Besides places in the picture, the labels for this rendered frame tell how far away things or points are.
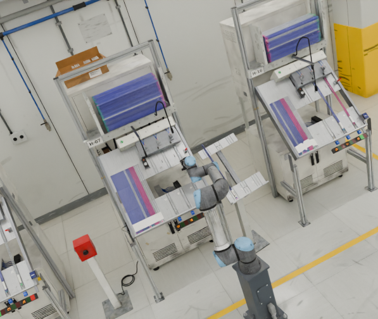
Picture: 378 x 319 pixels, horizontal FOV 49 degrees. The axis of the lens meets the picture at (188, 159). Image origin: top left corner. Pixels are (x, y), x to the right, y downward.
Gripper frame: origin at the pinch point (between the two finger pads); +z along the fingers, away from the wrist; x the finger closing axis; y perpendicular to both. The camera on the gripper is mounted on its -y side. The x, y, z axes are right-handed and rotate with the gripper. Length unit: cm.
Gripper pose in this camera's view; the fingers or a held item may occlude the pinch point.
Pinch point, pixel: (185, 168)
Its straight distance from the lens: 329.9
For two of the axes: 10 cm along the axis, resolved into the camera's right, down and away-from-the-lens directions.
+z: -1.2, 1.4, 9.8
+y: -4.3, -9.0, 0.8
